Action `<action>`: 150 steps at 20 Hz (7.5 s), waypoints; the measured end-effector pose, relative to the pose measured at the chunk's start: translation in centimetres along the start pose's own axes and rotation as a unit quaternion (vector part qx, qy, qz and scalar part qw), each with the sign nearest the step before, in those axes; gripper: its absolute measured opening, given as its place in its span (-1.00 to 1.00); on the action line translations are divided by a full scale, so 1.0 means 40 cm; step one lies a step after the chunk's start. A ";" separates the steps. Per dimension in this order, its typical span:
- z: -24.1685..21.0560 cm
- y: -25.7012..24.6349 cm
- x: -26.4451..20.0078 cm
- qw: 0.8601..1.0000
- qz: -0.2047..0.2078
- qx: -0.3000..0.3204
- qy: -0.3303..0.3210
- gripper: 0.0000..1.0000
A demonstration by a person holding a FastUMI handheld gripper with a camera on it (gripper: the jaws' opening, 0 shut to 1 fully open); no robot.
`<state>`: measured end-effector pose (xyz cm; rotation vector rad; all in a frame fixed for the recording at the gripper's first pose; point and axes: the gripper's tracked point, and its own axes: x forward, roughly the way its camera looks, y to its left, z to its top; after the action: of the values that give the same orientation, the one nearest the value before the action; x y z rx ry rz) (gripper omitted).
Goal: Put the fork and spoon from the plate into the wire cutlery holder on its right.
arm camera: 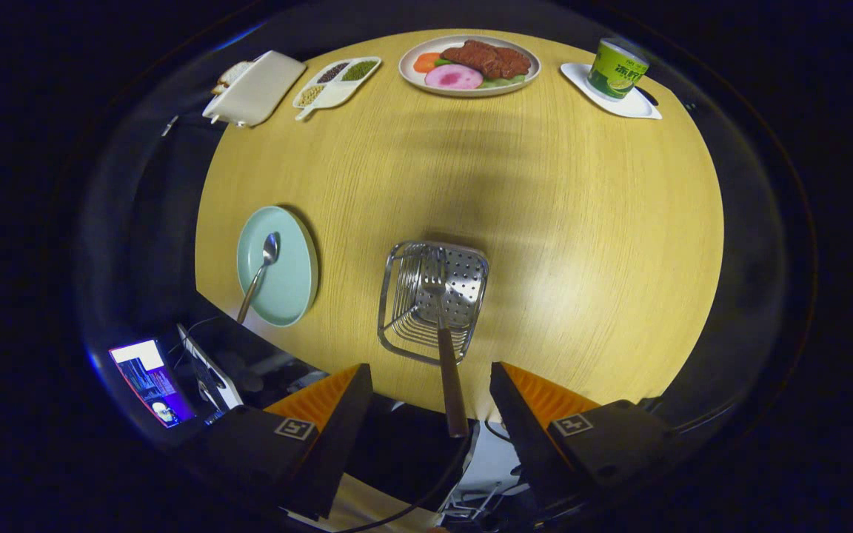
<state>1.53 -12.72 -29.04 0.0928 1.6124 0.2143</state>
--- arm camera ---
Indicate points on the steel spoon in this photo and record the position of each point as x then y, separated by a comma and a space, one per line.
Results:
271, 248

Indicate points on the lit laptop screen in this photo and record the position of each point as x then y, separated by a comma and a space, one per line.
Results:
149, 381

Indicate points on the white saucer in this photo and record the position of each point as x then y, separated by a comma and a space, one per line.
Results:
637, 109

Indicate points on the white oval food plate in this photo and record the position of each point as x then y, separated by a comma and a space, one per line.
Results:
412, 78

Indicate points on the white rectangular tray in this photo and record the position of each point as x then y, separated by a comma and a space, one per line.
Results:
260, 89

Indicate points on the bread slice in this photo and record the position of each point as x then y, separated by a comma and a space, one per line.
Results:
230, 75

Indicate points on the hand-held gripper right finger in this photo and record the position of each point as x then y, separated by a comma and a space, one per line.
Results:
523, 429

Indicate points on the green lettuce leaf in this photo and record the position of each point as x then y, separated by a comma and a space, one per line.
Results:
504, 81

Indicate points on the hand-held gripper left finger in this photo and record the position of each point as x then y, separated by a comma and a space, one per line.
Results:
338, 437

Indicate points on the orange carrot slice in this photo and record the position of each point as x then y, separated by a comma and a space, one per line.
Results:
426, 62

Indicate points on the pink ham slice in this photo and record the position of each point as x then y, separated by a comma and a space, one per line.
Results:
454, 77

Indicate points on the white power strip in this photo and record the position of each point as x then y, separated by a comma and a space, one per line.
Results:
212, 370

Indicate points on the white divided bean dish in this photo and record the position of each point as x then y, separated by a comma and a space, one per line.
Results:
334, 95

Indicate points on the pale green round plate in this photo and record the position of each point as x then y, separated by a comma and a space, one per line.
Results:
292, 285

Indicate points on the green drink can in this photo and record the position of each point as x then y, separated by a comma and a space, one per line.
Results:
615, 70

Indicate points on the brown steak piece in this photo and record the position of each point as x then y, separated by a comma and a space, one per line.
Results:
489, 59

